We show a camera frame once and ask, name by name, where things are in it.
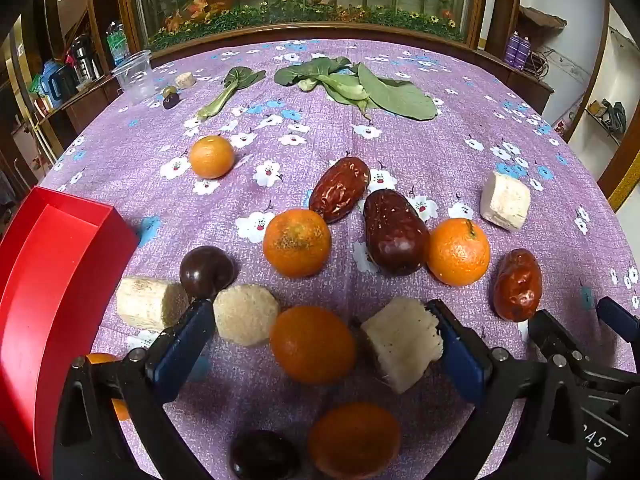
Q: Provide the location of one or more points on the red tray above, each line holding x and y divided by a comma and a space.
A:
61, 261

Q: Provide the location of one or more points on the purple grape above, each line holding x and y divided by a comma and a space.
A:
171, 100

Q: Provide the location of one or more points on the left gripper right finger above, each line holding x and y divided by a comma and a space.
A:
465, 358

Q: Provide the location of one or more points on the small orange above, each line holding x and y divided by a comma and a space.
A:
211, 157

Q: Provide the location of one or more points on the blue jug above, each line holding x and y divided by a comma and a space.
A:
48, 69

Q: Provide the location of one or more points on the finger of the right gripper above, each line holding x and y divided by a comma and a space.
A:
550, 336
617, 318

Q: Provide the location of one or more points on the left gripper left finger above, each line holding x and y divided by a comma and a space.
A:
174, 353

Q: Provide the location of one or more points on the speckled orange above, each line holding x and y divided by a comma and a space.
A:
297, 243

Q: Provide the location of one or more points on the green grape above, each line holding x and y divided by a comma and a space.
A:
167, 91

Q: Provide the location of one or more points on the green label water bottle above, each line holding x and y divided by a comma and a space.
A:
117, 42

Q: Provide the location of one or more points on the round sugarcane piece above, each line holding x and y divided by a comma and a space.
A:
245, 314

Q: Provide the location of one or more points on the dark plum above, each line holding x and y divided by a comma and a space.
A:
264, 454
205, 271

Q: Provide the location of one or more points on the black kettle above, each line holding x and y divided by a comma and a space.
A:
65, 82

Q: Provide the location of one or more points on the purple floral tablecloth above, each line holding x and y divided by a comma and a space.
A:
135, 158

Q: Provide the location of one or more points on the purple bottles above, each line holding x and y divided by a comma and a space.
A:
517, 51

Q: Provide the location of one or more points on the small bok choy stalk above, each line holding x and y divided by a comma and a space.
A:
238, 78

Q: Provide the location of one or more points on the large dark red date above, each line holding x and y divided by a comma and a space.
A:
396, 237

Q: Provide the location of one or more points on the wooden cabinet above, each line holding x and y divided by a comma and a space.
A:
78, 112

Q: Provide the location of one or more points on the steel thermos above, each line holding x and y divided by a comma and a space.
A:
86, 65

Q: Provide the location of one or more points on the small beige piece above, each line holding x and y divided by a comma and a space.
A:
185, 80

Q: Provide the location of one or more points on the bok choy leaf bunch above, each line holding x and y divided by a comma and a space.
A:
355, 84

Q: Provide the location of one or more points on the clear plastic cup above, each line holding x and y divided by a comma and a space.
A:
135, 77

